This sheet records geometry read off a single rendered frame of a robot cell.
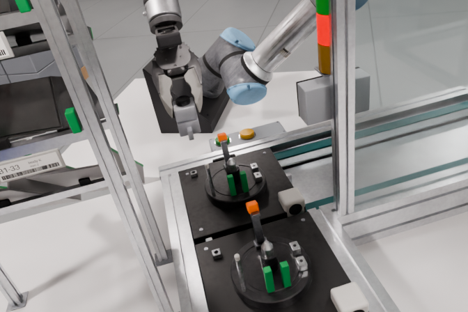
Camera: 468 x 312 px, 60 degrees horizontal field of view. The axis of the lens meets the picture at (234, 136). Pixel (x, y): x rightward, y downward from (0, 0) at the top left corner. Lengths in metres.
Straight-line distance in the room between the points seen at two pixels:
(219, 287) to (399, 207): 0.41
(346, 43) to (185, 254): 0.50
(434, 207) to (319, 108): 0.38
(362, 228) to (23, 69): 3.67
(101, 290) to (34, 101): 0.50
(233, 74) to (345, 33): 0.64
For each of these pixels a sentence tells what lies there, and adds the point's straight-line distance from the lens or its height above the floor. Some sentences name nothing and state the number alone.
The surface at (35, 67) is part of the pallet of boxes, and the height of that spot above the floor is 0.41.
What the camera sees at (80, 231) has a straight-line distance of 1.14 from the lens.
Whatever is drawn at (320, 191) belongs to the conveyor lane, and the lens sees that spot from 0.98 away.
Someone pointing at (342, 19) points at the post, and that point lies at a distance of 0.65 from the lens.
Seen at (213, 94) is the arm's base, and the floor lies 0.95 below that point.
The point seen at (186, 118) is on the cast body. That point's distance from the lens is 0.83.
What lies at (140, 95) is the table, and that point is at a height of 0.86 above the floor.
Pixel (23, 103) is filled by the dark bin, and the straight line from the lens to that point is 0.63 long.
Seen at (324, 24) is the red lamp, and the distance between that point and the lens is 0.67.
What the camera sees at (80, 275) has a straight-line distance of 1.03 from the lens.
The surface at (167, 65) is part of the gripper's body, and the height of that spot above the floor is 1.26.
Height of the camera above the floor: 1.56
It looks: 32 degrees down
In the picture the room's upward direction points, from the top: 10 degrees counter-clockwise
